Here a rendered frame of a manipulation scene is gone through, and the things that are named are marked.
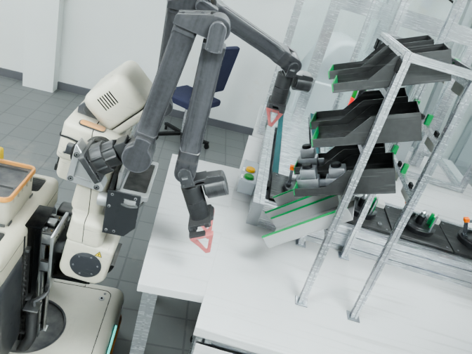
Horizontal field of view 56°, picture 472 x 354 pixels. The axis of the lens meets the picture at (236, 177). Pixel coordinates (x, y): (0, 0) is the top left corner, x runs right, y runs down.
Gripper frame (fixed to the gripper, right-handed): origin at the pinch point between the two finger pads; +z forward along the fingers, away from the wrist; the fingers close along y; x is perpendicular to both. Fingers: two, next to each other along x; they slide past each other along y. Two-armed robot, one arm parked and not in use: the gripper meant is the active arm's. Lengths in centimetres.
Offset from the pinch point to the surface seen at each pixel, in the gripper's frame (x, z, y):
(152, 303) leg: 21, 44, -59
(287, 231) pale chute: -12.6, 15.7, -44.0
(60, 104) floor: 194, 123, 237
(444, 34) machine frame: -73, -40, 84
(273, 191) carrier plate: -8.6, 26.3, -1.5
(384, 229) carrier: -54, 27, -6
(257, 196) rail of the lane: -2.8, 27.1, -7.4
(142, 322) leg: 23, 53, -59
